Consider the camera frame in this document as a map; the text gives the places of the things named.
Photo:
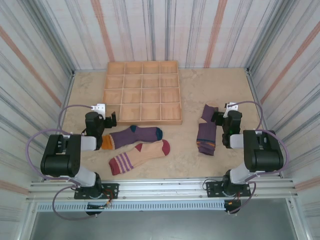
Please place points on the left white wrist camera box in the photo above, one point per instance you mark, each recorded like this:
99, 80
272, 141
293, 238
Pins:
98, 108

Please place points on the purple sock orange stripes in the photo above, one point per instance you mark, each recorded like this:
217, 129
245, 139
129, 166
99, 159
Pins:
206, 137

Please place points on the aluminium mounting rail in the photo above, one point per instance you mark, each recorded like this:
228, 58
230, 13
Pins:
162, 188

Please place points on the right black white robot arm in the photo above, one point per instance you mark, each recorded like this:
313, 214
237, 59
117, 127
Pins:
265, 155

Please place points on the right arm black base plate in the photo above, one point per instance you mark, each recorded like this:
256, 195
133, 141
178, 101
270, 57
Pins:
215, 188

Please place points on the purple sock teal toe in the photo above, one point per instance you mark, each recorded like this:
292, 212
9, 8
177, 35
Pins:
140, 136

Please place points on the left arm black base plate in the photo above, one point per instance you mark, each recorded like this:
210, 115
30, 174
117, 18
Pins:
111, 191

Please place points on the wooden compartment tray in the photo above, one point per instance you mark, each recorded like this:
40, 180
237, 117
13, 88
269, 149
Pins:
142, 92

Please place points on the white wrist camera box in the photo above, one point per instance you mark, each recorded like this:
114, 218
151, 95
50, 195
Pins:
98, 108
232, 106

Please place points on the beige sock red toe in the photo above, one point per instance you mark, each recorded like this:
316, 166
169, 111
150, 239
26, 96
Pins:
147, 153

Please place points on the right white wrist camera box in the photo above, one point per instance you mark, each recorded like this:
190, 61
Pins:
232, 106

